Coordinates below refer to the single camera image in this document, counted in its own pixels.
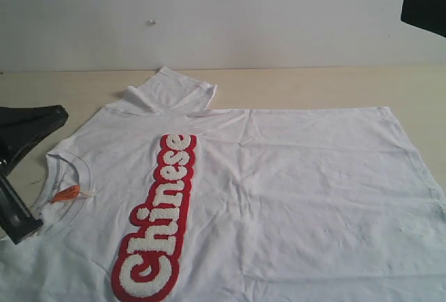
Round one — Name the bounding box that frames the white t-shirt red lettering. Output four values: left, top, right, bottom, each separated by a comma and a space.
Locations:
1, 68, 445, 301

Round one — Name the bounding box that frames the orange garment tag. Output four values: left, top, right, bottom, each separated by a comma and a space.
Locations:
49, 185, 81, 204

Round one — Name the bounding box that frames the small white wall peg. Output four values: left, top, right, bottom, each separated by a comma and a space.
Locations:
146, 20, 156, 27

